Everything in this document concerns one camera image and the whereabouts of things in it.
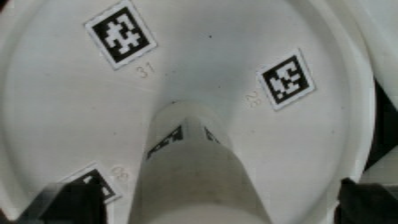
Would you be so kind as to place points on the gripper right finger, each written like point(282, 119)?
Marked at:
point(369, 203)

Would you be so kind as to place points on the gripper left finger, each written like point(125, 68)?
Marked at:
point(68, 204)

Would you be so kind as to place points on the white cylindrical table leg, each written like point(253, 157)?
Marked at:
point(195, 188)

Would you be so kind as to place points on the white round table top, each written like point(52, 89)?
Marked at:
point(104, 58)

